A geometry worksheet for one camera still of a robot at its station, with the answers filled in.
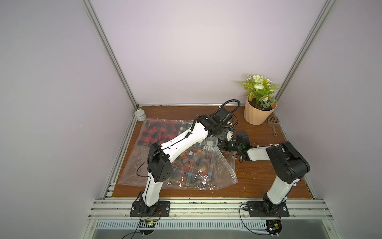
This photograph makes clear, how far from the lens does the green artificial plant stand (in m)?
0.92

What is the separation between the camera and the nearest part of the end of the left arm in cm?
56

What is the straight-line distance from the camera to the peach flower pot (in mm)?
968
